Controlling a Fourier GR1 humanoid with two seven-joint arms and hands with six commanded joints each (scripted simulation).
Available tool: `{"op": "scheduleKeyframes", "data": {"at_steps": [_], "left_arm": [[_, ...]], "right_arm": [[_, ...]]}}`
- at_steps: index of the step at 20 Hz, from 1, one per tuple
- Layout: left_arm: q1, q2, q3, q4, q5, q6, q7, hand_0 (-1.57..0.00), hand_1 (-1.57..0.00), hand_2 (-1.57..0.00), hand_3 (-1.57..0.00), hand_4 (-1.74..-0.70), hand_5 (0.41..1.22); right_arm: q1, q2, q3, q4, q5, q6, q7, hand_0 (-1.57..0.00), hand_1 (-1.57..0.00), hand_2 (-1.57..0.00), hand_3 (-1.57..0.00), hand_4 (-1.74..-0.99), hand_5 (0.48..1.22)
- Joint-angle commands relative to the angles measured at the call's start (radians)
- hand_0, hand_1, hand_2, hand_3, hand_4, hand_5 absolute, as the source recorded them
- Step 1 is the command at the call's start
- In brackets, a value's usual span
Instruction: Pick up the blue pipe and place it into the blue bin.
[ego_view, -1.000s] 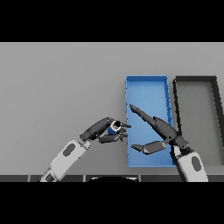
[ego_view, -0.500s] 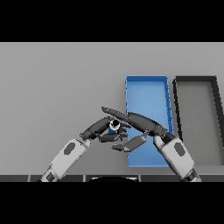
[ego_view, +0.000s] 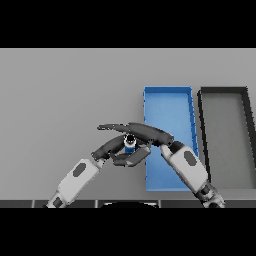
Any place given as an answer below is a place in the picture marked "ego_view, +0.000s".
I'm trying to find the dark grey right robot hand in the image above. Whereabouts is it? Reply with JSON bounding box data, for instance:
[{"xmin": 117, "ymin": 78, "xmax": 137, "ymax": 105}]
[{"xmin": 96, "ymin": 122, "xmax": 175, "ymax": 148}]

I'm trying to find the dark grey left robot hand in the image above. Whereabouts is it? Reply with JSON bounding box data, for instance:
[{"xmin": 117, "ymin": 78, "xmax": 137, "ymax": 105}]
[{"xmin": 91, "ymin": 134, "xmax": 152, "ymax": 168}]

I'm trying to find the blue pipe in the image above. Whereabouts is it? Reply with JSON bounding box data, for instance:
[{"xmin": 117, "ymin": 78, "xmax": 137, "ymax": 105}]
[{"xmin": 123, "ymin": 133, "xmax": 137, "ymax": 155}]

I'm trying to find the blue bin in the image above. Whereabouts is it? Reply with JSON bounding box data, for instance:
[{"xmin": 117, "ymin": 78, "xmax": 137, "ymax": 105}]
[{"xmin": 143, "ymin": 86, "xmax": 200, "ymax": 192}]

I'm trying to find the dark grey bin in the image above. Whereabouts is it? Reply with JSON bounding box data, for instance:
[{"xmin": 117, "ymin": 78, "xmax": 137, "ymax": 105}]
[{"xmin": 197, "ymin": 86, "xmax": 256, "ymax": 190}]

